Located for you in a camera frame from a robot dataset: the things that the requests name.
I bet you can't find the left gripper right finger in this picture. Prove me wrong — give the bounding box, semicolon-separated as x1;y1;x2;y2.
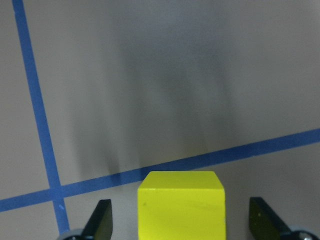
248;197;292;240

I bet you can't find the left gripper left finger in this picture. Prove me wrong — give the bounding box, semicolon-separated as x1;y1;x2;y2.
83;199;113;240

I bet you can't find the yellow block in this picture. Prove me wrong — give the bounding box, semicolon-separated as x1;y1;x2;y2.
137;171;227;240

